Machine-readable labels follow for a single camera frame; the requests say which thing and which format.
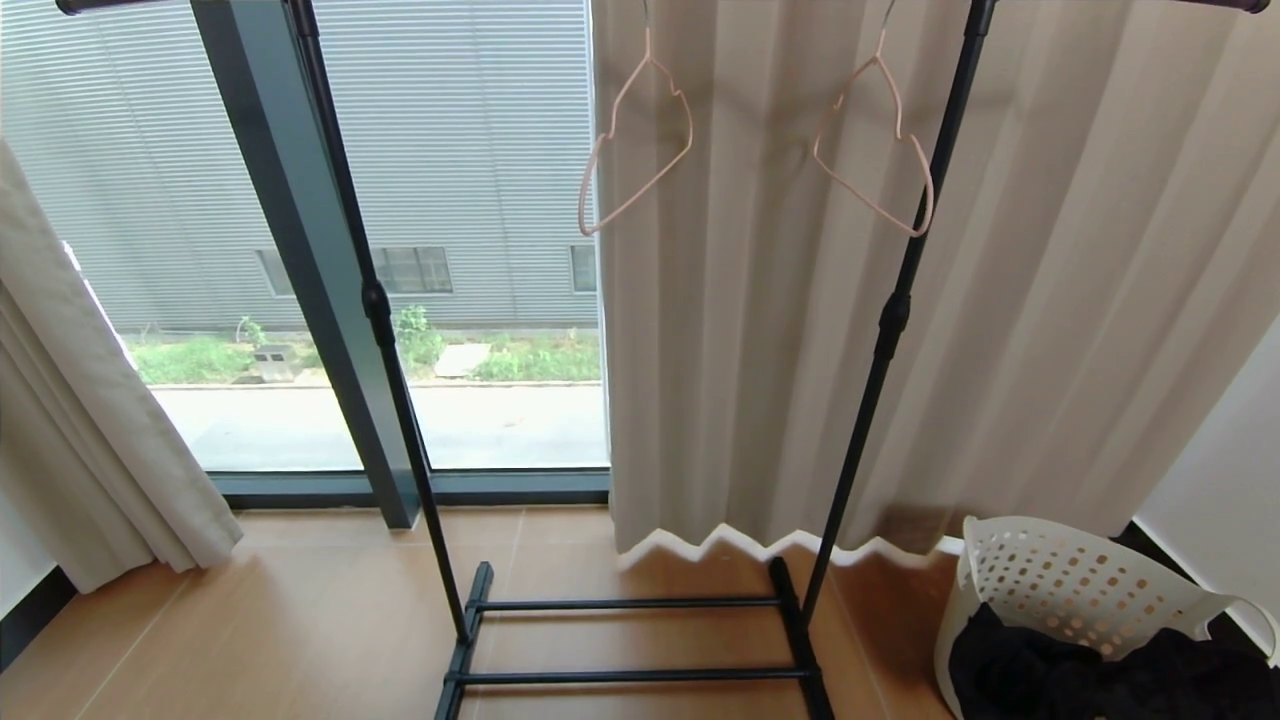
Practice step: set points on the black clothes rack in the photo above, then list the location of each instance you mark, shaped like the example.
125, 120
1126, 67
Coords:
890, 320

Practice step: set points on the window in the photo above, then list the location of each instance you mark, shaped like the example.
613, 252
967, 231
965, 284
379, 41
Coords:
470, 150

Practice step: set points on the beige curtain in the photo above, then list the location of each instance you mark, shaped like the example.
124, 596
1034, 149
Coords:
1050, 250
90, 420

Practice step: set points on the white laundry basket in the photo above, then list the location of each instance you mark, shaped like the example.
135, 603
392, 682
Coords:
1060, 580

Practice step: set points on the pink clothes hanger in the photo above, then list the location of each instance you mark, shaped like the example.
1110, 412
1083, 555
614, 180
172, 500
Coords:
870, 198
640, 191

